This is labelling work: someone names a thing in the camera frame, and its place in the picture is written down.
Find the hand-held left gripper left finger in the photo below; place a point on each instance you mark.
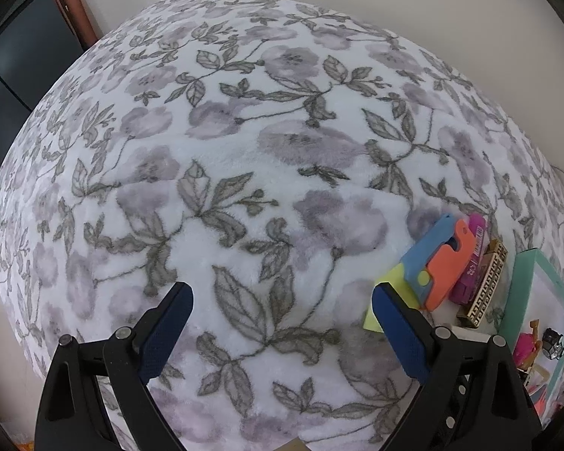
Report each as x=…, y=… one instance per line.
x=167, y=333

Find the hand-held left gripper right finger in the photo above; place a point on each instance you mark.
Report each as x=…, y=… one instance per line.
x=399, y=333

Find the teal plastic tray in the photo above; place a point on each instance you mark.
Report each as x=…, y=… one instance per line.
x=517, y=291

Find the pink toy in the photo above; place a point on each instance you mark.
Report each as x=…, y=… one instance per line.
x=526, y=345

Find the black toy car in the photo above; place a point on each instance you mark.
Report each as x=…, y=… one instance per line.
x=553, y=345

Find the yellow sticky note pad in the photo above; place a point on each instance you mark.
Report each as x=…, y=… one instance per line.
x=394, y=276

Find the blue orange toy gun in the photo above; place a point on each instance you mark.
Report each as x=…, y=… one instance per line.
x=444, y=268

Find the gold patterned lighter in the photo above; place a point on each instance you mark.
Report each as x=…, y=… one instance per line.
x=486, y=286

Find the floral blanket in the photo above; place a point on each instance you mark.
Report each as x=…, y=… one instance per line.
x=263, y=150

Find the dark television screen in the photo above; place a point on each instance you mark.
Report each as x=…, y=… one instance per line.
x=19, y=65

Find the red-brown frame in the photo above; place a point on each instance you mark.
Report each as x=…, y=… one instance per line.
x=82, y=14

